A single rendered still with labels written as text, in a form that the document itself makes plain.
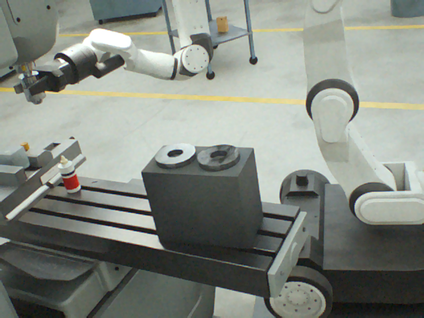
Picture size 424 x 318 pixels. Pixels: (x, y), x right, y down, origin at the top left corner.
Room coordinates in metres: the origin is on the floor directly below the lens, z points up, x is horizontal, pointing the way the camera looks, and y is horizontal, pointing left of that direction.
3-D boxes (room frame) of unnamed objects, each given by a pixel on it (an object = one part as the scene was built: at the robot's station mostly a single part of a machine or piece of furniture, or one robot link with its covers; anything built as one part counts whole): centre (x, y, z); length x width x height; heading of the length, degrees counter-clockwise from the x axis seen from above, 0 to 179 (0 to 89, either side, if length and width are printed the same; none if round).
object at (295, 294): (1.11, -0.17, 0.50); 0.20 x 0.05 x 0.20; 73
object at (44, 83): (1.19, 0.37, 1.24); 0.06 x 0.02 x 0.03; 142
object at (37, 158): (1.35, 0.52, 0.99); 0.12 x 0.06 x 0.04; 61
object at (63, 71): (1.28, 0.34, 1.24); 0.13 x 0.12 x 0.10; 52
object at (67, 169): (1.27, 0.40, 0.96); 0.04 x 0.04 x 0.11
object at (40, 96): (1.21, 0.39, 1.23); 0.05 x 0.05 x 0.05
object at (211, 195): (0.97, 0.03, 1.00); 0.22 x 0.12 x 0.20; 65
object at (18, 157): (1.30, 0.55, 1.01); 0.06 x 0.05 x 0.06; 61
